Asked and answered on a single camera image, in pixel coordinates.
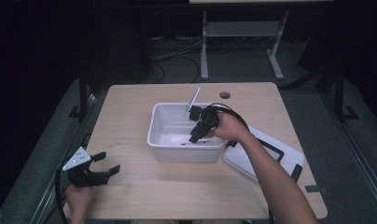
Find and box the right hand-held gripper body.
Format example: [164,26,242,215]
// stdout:
[184,87,225,140]

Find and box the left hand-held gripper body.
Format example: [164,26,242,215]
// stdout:
[62,146,112,189]

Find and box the white plastic storage box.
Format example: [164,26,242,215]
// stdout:
[147,102,227,164]

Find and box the white lid with black handle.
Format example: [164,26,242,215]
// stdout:
[222,125,307,183]

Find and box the person's right hand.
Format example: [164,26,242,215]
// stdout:
[204,111,252,144]

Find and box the person's left hand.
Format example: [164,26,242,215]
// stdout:
[64,184,93,217]

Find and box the black metal stand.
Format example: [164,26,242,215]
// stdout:
[68,69,91,120]
[331,64,360,124]

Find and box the grey tape strip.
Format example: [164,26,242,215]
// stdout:
[304,184,328,194]

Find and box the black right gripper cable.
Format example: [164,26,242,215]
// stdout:
[206,102,251,132]

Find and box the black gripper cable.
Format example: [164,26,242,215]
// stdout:
[206,102,251,132]
[54,167,70,224]

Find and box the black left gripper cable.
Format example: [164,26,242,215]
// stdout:
[54,167,70,224]

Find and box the metal floor rail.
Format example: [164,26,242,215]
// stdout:
[27,90,110,224]
[319,91,377,217]

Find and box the black floor cable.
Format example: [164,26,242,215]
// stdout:
[151,55,201,84]

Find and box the grey floor cable bundle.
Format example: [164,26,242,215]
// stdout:
[151,36,205,62]

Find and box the desk with grey metal frame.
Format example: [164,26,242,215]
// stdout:
[188,0,334,81]

